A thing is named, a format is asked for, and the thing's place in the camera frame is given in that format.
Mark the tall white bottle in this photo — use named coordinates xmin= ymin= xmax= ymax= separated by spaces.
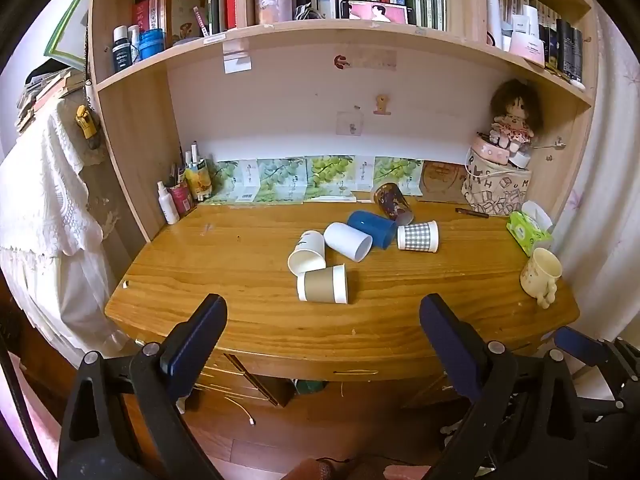
xmin=485 ymin=0 xmax=503 ymax=47

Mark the blue jar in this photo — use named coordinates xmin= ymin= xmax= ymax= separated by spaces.
xmin=139 ymin=30 xmax=166 ymax=61

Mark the white lace cloth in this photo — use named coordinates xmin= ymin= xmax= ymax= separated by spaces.
xmin=0 ymin=95 xmax=131 ymax=356

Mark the pink and white box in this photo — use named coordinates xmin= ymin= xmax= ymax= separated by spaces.
xmin=509 ymin=32 xmax=547 ymax=67

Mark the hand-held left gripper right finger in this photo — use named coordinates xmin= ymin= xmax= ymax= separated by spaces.
xmin=419 ymin=294 xmax=588 ymax=480

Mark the wooden desk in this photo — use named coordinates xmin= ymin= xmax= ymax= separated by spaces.
xmin=104 ymin=199 xmax=581 ymax=411

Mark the brown mushroom print box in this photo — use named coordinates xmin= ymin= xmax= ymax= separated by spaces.
xmin=159 ymin=0 xmax=207 ymax=47

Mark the row of dark boxes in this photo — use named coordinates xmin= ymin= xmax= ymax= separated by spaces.
xmin=530 ymin=0 xmax=585 ymax=83

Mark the brown cardboard panel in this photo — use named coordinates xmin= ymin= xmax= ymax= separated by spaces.
xmin=420 ymin=161 xmax=468 ymax=203

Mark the letter print storage box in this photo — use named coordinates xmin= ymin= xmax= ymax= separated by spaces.
xmin=462 ymin=152 xmax=533 ymax=216

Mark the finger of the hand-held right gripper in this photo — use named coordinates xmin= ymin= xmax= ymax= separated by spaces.
xmin=552 ymin=326 xmax=640 ymax=411

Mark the stack of books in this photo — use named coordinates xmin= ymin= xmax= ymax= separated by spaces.
xmin=16 ymin=67 xmax=86 ymax=133

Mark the pale floral curtain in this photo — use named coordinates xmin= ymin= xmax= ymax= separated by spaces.
xmin=552 ymin=7 xmax=640 ymax=351

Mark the yellow toy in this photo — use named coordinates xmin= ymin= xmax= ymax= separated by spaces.
xmin=75 ymin=105 xmax=99 ymax=140

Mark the green framed picture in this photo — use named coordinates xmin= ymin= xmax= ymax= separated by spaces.
xmin=44 ymin=0 xmax=92 ymax=71

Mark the cream ceramic mug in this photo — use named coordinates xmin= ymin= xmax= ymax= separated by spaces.
xmin=520 ymin=247 xmax=563 ymax=309

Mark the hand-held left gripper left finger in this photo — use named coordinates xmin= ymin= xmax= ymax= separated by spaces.
xmin=57 ymin=294 xmax=228 ymax=480

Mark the dark bottle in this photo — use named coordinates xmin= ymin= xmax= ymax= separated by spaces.
xmin=112 ymin=26 xmax=133 ymax=72

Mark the brown paper cup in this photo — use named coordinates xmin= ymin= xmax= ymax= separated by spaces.
xmin=296 ymin=264 xmax=348 ymax=305

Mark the rag doll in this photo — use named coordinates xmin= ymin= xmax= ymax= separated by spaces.
xmin=487 ymin=79 xmax=545 ymax=153

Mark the red box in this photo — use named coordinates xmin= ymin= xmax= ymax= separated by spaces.
xmin=132 ymin=0 xmax=160 ymax=33

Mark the checked paper cup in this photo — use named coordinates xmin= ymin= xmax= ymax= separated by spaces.
xmin=397 ymin=220 xmax=440 ymax=253

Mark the green tissue pack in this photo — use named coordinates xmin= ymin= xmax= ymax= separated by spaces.
xmin=506 ymin=200 xmax=555 ymax=256

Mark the white spray bottle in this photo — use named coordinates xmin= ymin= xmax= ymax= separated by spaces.
xmin=156 ymin=181 xmax=180 ymax=225

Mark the white paper label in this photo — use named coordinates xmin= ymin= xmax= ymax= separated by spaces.
xmin=222 ymin=40 xmax=252 ymax=74

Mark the blue plastic cup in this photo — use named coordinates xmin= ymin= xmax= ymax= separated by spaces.
xmin=347 ymin=210 xmax=399 ymax=250

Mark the dark patterned cup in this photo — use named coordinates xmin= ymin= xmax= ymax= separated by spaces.
xmin=373 ymin=182 xmax=415 ymax=226

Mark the pink round box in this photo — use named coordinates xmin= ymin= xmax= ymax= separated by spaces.
xmin=475 ymin=132 xmax=513 ymax=166

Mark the white cable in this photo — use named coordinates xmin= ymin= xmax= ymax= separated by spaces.
xmin=224 ymin=396 xmax=257 ymax=426

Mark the plain white paper cup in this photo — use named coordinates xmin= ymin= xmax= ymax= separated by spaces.
xmin=323 ymin=222 xmax=374 ymax=263

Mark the white printed paper cup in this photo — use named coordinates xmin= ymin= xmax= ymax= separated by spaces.
xmin=287 ymin=230 xmax=327 ymax=276

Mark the grape print carton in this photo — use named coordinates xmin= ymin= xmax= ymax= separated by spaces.
xmin=255 ymin=158 xmax=307 ymax=203
xmin=304 ymin=155 xmax=357 ymax=202
xmin=372 ymin=156 xmax=426 ymax=196
xmin=202 ymin=160 xmax=258 ymax=205

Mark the wooden bookshelf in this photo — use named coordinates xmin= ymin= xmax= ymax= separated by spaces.
xmin=87 ymin=0 xmax=599 ymax=242

